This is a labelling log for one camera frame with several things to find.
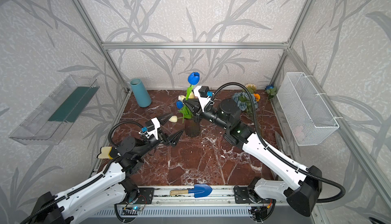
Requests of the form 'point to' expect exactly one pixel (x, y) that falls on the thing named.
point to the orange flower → (257, 96)
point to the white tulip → (180, 98)
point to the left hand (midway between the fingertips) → (177, 123)
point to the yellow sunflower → (251, 87)
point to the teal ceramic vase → (141, 95)
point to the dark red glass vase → (191, 128)
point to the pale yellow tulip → (174, 119)
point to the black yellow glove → (105, 152)
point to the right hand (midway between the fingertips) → (185, 99)
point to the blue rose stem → (272, 91)
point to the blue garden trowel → (199, 191)
